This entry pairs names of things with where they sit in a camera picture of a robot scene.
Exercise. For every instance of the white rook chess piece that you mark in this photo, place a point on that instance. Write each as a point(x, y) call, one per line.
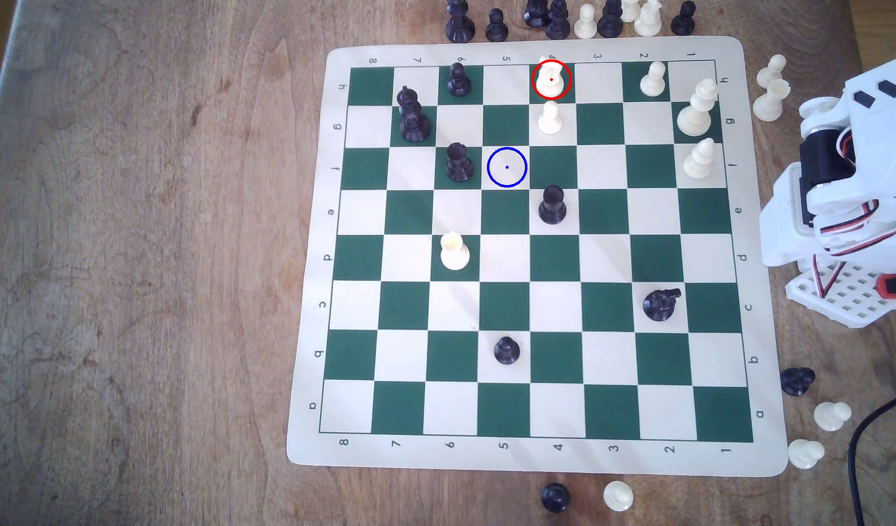
point(550, 82)

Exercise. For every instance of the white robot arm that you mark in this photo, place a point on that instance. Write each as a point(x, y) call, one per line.
point(791, 212)

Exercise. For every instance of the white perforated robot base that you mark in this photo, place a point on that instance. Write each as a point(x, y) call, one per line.
point(850, 296)

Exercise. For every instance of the black pawn chess piece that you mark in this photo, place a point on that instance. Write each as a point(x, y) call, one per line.
point(496, 28)
point(555, 497)
point(683, 20)
point(552, 206)
point(506, 351)
point(458, 80)

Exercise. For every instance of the green and cream chess mat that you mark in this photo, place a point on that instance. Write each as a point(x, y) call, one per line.
point(601, 351)

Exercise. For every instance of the white knight chess piece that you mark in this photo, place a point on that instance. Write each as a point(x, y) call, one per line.
point(648, 20)

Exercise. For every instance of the white pawn centre left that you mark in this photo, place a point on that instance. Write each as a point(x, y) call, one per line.
point(454, 252)

